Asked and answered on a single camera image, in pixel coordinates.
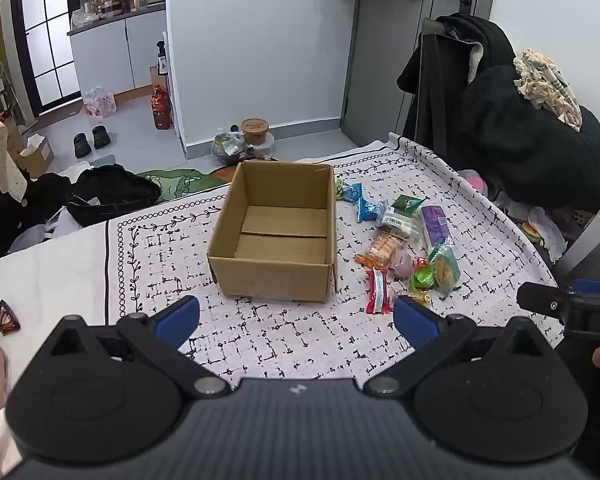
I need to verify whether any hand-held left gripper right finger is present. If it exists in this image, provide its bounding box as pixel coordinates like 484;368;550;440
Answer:
362;295;556;396

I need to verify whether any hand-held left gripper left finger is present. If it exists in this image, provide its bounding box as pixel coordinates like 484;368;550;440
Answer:
47;295;233;401

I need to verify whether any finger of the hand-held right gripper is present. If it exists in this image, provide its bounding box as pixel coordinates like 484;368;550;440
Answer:
516;282;576;320

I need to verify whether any small bright green candy packet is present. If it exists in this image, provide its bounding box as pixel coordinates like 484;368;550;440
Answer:
409;266;435;292

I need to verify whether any red snack packet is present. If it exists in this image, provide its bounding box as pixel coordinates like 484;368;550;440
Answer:
364;267;392;315

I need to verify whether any purple round pastry packet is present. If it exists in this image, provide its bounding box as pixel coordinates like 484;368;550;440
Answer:
390;251;419;281

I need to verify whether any green square cracker packet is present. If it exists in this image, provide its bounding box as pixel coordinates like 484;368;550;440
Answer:
427;244;462;295

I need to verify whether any orange round cracker packet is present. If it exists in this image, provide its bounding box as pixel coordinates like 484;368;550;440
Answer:
355;232;407;269

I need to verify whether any long purple wafer packet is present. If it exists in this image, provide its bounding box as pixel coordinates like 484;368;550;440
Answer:
422;204;454;249

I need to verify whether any brown cardboard box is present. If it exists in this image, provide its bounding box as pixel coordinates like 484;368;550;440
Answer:
207;160;338;305

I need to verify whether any white black printed tablecloth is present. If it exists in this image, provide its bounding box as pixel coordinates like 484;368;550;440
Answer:
0;132;566;393

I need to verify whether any plastic bag with burger print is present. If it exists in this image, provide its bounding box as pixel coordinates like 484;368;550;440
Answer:
521;206;569;262

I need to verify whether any silver metal leg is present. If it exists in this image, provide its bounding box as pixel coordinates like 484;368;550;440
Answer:
556;172;600;277

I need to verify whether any white cake packet with barcode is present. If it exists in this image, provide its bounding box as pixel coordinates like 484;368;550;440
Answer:
376;205;425;242

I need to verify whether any dark green snack packet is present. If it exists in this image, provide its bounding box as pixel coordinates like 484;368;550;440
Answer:
392;194;427;214

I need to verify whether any large blue snack packet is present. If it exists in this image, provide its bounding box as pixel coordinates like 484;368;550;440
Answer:
356;196;390;224

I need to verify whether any green floor rug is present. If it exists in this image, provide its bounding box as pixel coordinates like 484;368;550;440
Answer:
136;166;232;203

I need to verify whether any black bag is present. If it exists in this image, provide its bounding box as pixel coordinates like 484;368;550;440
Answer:
66;164;164;229

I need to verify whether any black coat pile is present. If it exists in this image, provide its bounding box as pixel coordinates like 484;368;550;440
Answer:
397;14;600;213

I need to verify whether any red brown hair clip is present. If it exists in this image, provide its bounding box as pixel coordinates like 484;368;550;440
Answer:
0;299;22;334

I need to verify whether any clear plastic trash bag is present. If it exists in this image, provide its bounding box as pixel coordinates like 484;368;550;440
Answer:
210;129;277;164

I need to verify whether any brown instant noodle cup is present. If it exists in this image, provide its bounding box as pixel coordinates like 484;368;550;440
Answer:
240;118;271;146

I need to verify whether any red brown drink bottle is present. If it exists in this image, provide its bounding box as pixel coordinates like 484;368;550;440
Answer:
151;84;174;131

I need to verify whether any beige knitted cloth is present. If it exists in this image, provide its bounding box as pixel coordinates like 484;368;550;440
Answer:
513;48;582;132

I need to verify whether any small cardboard box with tissue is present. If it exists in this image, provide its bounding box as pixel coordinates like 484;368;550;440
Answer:
11;133;55;179

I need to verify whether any pink wrapped bottle pack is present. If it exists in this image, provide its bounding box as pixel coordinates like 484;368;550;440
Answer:
82;85;117;119

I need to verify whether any grey door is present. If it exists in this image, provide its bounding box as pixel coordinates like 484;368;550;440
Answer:
341;0;499;147

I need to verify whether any white kitchen cabinet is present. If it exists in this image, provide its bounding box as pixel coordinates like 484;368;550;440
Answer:
67;6;169;97

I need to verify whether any black framed glass door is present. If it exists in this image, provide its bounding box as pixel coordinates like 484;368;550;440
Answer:
9;0;82;117

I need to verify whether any group of bottles on counter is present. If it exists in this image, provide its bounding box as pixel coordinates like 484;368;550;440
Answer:
69;0;151;28

